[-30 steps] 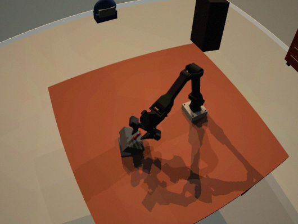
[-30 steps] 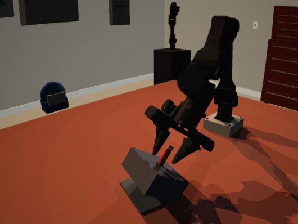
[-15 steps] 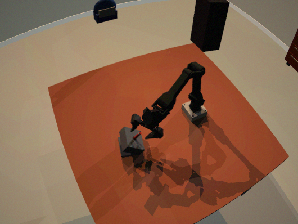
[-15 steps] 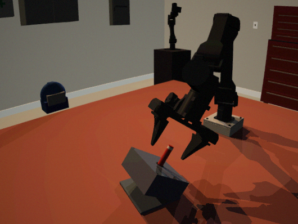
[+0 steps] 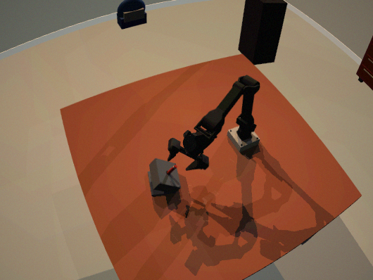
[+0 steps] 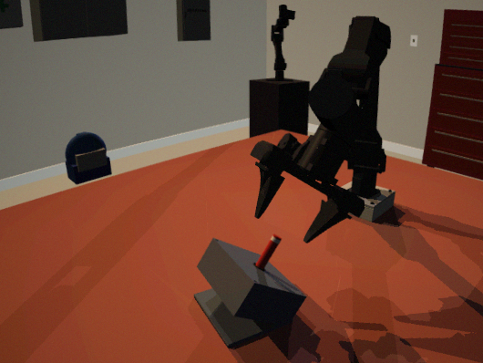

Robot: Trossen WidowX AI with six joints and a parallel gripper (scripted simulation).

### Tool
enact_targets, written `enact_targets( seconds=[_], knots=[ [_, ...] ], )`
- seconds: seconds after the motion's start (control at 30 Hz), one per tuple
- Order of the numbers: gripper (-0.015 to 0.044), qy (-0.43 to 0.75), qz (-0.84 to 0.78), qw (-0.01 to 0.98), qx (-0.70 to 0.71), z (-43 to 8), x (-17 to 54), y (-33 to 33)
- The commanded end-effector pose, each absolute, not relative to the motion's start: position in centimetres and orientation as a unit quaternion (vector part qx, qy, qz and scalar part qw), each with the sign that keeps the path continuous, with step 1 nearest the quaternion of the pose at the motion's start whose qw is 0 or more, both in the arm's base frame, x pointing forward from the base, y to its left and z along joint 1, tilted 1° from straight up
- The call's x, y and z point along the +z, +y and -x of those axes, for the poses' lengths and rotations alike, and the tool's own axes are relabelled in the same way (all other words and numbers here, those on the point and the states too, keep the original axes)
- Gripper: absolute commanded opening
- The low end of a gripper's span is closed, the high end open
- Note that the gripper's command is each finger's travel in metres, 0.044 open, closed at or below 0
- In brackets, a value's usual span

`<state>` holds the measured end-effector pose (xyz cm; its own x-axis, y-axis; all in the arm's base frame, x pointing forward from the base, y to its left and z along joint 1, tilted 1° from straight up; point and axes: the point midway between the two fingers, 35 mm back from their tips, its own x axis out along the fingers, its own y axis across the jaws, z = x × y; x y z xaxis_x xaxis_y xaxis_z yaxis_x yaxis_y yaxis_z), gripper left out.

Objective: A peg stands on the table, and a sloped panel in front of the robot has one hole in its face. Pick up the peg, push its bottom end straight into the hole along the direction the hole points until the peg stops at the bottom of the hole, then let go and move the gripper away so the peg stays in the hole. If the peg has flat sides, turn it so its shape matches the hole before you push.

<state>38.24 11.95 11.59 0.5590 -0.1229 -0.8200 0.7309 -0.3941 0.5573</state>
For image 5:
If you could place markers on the red peg with tan band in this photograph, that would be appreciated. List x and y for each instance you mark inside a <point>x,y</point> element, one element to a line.
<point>172,169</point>

